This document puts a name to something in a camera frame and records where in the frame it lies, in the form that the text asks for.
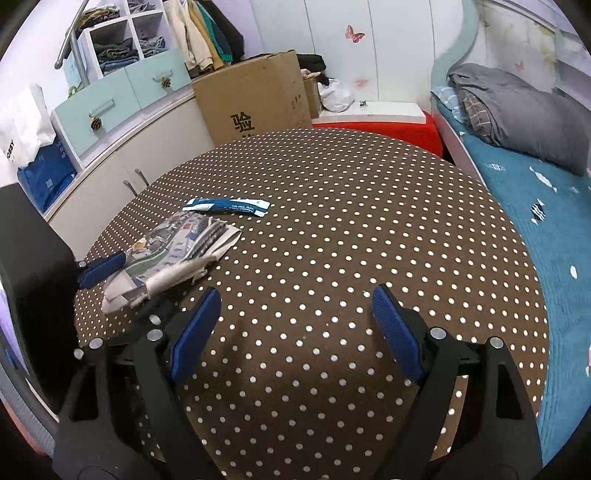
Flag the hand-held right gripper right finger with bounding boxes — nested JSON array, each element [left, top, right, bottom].
[[371, 284, 544, 480]]

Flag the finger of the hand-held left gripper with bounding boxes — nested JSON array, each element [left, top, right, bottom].
[[108, 287, 209, 347], [74, 251, 127, 291]]

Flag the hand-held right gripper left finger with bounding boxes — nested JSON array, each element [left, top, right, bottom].
[[52, 286, 223, 480]]

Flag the newspaper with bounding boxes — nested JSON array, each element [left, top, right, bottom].
[[100, 211, 243, 316]]

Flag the grey base cabinet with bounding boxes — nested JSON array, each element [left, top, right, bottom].
[[44, 85, 218, 241]]

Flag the brown polka dot tablecloth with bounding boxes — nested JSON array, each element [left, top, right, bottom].
[[74, 128, 550, 480]]

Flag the blue and white wrapper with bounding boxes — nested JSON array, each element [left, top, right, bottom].
[[181, 196, 271, 219]]

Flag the white shopping bag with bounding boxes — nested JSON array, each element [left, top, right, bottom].
[[0, 84, 57, 167]]

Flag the teal drawer unit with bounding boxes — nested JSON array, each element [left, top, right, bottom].
[[51, 48, 194, 169]]

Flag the bed with teal sheet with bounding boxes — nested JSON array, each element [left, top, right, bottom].
[[431, 85, 591, 467]]

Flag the red bedside cabinet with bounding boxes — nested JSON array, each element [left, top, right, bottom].
[[311, 112, 445, 160]]

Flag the folded dark clothes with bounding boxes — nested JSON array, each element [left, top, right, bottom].
[[97, 39, 140, 75]]

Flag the white board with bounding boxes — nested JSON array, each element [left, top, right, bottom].
[[314, 102, 428, 125]]

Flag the folded blue jeans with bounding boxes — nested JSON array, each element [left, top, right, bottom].
[[140, 37, 166, 59]]

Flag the grey metal pole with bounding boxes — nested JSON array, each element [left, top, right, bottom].
[[54, 0, 93, 89]]

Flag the large cardboard box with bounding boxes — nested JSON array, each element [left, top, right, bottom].
[[191, 50, 314, 148]]

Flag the plaid pillow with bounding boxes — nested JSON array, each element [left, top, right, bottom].
[[455, 88, 498, 140]]

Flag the white cube shelf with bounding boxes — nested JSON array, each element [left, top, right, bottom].
[[76, 0, 170, 77]]

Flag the white plastic bag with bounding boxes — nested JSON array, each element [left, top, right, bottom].
[[318, 78, 356, 113]]

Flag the beige hanging garment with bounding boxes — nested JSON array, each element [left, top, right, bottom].
[[164, 0, 222, 73]]

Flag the small cardboard box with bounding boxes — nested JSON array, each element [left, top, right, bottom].
[[302, 76, 324, 120]]

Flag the grey duvet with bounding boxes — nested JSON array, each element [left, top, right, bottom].
[[447, 62, 591, 176]]

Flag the black hanging garment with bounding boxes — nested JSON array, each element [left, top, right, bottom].
[[210, 0, 246, 61]]

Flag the black cloth bundle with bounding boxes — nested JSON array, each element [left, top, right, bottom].
[[295, 54, 328, 74]]

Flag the teal and white headboard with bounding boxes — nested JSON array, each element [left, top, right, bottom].
[[429, 0, 591, 94]]

